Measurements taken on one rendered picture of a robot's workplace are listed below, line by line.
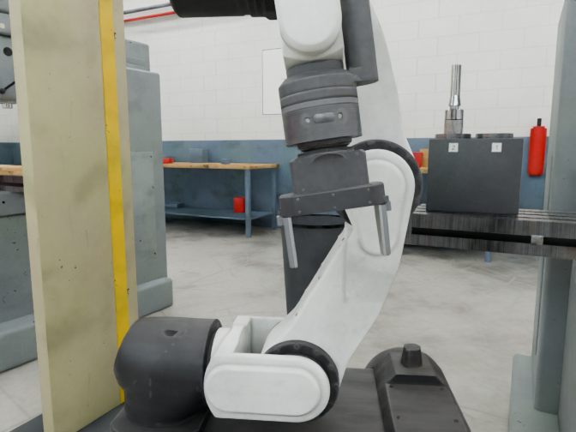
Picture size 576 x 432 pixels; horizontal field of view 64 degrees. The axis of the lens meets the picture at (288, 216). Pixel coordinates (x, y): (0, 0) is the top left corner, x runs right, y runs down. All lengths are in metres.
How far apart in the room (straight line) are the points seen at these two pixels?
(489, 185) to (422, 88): 4.42
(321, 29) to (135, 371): 0.63
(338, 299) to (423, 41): 5.08
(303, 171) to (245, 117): 5.99
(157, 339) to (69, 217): 1.00
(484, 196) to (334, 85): 0.81
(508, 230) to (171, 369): 0.80
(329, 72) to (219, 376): 0.51
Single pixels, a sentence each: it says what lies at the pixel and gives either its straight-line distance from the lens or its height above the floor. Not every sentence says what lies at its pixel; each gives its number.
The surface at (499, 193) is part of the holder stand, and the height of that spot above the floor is 0.96.
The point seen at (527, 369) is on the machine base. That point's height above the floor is 0.20.
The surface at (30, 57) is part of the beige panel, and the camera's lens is 1.73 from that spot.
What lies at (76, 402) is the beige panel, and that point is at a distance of 1.98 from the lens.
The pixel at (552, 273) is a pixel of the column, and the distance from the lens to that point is 1.70.
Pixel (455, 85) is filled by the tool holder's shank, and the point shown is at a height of 1.23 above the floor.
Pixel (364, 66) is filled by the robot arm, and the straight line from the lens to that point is 0.53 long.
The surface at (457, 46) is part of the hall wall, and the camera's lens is 5.64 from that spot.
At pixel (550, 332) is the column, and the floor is 0.48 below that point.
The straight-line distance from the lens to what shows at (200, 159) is 6.52.
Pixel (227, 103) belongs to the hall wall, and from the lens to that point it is 6.67.
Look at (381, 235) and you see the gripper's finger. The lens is 0.53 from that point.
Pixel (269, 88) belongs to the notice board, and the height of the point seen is 1.87.
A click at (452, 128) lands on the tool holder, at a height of 1.12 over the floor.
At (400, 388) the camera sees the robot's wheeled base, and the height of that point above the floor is 0.59.
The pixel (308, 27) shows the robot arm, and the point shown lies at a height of 1.18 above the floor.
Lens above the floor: 1.06
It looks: 8 degrees down
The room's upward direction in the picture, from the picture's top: straight up
